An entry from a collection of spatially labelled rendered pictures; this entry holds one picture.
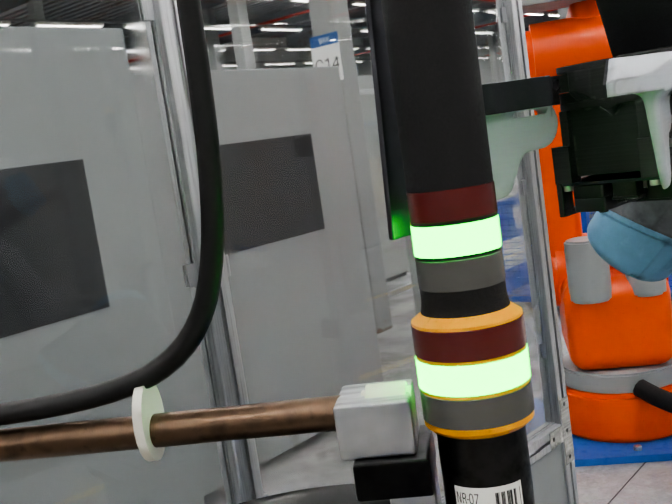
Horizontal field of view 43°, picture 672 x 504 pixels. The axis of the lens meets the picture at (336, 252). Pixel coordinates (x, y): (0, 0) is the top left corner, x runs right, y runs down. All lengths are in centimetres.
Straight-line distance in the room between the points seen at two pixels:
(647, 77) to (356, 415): 18
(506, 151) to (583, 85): 5
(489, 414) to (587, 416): 408
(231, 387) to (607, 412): 332
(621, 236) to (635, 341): 366
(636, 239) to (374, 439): 37
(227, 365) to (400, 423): 84
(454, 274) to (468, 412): 5
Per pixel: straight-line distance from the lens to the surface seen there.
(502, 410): 32
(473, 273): 32
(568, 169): 47
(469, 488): 34
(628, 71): 37
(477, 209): 31
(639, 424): 437
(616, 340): 430
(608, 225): 67
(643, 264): 67
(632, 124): 46
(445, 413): 33
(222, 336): 115
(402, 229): 34
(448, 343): 32
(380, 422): 33
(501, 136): 45
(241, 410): 35
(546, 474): 186
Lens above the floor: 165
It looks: 7 degrees down
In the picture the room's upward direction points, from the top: 8 degrees counter-clockwise
